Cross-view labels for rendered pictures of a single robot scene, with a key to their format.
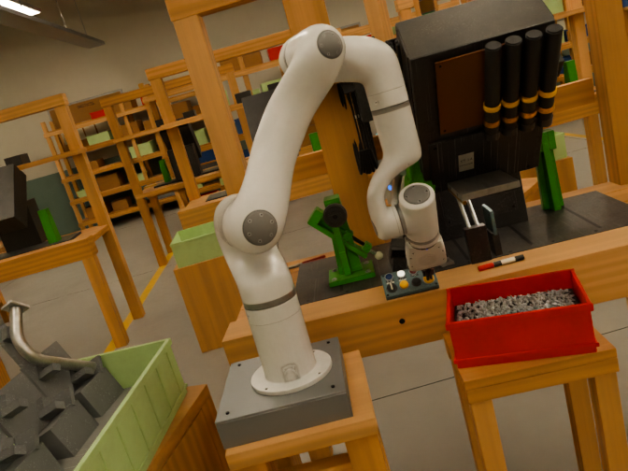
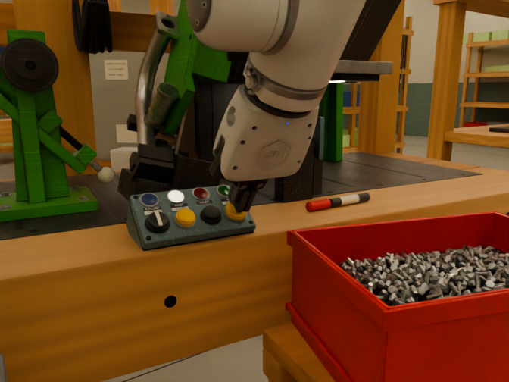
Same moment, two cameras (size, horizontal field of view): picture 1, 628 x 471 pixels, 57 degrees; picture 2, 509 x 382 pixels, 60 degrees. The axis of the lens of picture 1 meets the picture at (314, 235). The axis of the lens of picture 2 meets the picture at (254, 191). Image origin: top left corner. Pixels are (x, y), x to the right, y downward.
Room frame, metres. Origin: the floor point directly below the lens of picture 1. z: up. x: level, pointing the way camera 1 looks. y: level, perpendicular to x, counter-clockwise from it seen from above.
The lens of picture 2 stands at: (1.01, 0.02, 1.09)
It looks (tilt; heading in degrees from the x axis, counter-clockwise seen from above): 13 degrees down; 326
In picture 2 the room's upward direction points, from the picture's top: straight up
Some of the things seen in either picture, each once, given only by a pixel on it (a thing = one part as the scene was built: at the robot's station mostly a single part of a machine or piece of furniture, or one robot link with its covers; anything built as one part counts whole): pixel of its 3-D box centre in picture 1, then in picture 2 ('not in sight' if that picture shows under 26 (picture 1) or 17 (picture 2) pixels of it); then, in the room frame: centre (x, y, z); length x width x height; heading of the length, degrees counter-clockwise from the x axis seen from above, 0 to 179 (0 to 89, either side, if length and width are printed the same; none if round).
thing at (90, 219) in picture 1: (141, 156); not in sight; (11.22, 2.76, 1.11); 3.01 x 0.54 x 2.23; 91
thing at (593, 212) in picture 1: (456, 247); (226, 184); (1.81, -0.44, 0.89); 1.10 x 0.42 x 0.02; 84
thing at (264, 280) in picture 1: (250, 246); not in sight; (1.24, 0.14, 1.22); 0.19 x 0.12 x 0.24; 18
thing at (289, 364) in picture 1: (280, 336); not in sight; (1.21, 0.13, 1.00); 0.19 x 0.19 x 0.18
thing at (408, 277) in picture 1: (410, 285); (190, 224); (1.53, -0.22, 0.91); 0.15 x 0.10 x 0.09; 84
